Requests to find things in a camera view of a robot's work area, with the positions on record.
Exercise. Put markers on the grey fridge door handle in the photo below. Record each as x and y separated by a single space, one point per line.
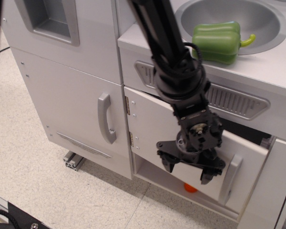
103 104

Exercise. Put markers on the green toy bell pepper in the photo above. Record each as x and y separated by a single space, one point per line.
220 42

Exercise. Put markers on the grey ice dispenser recess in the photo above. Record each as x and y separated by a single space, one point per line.
55 19

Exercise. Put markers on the grey vent panel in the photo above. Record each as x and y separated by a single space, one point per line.
222 98

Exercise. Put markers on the silver fridge emblem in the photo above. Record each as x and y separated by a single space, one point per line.
83 146

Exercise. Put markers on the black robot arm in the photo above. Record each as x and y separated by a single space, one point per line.
181 81

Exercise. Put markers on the grey cabinet door handle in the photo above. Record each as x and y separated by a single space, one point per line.
230 175

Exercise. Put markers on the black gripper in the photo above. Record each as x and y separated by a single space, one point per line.
174 152

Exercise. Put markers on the orange toy carrot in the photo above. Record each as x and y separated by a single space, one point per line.
189 188

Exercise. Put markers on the aluminium extrusion bar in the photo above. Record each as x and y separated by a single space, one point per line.
73 161

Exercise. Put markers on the white cabinet door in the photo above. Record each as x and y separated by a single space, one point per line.
151 120

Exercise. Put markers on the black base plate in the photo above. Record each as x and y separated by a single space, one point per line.
15 218

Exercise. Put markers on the white toy sink cabinet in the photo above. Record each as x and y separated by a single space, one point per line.
259 70

